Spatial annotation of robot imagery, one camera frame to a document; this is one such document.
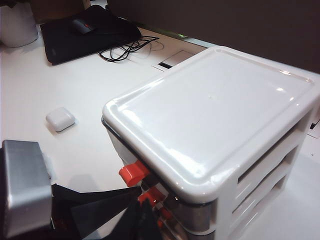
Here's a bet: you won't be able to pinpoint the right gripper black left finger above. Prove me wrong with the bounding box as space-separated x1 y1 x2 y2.
51 184 142 232

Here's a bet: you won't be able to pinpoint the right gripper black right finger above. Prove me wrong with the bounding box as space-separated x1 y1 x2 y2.
82 197 163 240

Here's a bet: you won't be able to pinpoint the grey translucent drawer orange handle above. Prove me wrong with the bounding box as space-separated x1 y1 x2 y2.
157 217 216 240
137 186 218 232
101 119 181 201

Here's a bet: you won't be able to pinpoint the white plastic drawer cabinet frame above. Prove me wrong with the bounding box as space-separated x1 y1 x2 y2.
101 46 320 237

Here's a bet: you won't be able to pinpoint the white earbuds case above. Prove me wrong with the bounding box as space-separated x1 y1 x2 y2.
45 106 76 133

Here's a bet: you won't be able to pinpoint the black laptop bag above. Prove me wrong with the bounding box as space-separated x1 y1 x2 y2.
39 4 142 66

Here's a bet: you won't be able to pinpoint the black computer mouse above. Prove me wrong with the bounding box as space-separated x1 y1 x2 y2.
70 17 97 35

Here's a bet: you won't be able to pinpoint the white round container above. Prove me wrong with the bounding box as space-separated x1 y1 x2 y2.
0 3 40 48

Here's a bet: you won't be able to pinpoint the brown desk partition panel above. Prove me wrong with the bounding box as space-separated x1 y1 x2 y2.
99 0 320 77

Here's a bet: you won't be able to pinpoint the thin black cables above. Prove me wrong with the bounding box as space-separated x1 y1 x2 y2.
98 34 166 63

